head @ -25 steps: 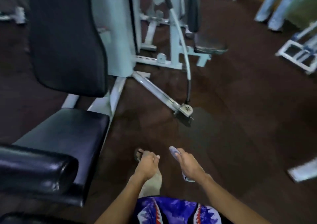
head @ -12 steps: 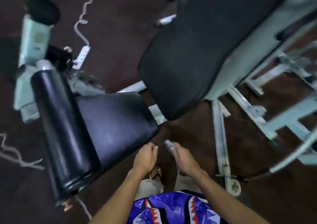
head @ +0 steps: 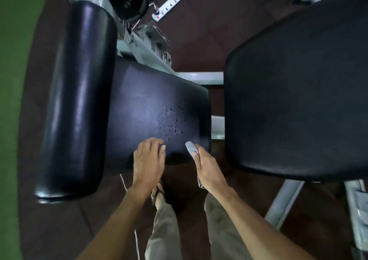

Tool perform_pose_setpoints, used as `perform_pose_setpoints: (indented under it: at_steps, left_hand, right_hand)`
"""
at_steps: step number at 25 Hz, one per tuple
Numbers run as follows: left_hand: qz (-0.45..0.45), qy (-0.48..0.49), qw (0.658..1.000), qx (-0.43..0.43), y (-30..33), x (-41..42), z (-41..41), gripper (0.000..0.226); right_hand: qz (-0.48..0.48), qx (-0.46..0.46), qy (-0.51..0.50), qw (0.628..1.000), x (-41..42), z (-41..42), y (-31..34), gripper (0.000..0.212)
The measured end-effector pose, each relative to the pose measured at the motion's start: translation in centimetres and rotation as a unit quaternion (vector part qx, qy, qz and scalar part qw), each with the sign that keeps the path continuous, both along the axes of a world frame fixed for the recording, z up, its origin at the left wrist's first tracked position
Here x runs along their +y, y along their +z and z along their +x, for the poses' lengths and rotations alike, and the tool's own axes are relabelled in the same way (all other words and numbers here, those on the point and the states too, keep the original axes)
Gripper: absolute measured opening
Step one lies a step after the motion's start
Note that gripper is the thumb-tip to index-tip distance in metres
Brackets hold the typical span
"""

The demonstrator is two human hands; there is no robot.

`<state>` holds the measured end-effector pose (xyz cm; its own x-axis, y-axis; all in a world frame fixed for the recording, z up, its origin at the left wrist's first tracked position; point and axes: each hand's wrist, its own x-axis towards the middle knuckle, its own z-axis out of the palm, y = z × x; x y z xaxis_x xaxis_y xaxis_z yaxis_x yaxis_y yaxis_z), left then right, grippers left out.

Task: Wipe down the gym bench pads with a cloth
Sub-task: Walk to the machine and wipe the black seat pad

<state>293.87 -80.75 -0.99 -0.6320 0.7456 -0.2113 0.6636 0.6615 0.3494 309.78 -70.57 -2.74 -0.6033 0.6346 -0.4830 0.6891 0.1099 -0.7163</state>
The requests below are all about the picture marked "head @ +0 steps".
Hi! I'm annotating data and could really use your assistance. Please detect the person's left hand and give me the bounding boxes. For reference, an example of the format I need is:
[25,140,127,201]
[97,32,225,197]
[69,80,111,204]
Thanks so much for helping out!
[133,137,167,189]

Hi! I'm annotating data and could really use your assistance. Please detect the person's right hand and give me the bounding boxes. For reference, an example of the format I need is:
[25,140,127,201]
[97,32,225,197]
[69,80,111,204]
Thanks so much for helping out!
[192,145,231,195]

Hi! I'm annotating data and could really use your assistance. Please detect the grey cleaning cloth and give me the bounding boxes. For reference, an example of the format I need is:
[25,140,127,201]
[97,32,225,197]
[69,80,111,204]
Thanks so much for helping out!
[185,141,206,189]

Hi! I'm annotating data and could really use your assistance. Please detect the person's right forearm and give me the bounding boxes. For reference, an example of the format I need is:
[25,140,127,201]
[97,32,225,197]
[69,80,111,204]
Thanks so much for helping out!
[205,186,315,260]

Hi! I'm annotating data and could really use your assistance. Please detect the person's left forearm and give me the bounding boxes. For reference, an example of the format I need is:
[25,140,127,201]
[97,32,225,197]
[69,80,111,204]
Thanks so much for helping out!
[76,184,159,260]

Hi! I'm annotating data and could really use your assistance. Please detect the person's brown sandal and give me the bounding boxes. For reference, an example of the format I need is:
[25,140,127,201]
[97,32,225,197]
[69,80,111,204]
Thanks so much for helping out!
[150,182,166,211]

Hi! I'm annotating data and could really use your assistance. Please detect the black padded seat cushion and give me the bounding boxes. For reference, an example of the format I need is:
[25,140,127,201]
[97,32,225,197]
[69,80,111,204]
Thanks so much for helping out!
[104,55,212,177]

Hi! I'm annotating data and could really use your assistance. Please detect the person's beige trousers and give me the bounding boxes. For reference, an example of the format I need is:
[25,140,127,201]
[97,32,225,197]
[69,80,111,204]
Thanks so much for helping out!
[145,192,254,260]

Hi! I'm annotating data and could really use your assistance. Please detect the black cylindrical roller pad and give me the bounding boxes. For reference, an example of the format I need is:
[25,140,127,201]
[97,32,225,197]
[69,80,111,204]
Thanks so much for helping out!
[34,1,118,204]

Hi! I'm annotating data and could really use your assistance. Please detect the large black backrest pad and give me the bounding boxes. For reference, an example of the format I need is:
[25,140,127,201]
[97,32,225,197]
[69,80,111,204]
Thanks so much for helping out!
[224,0,368,182]

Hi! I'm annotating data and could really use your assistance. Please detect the white power strip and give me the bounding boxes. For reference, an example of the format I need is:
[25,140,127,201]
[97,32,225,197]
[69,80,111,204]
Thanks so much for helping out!
[151,0,183,21]

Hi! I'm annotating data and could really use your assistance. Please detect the thin white cord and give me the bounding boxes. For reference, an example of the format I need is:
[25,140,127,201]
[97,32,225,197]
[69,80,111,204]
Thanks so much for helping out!
[119,174,141,260]

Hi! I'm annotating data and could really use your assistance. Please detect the grey metal machine frame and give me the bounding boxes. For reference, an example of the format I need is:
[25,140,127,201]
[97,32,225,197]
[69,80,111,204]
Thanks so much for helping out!
[66,0,368,253]

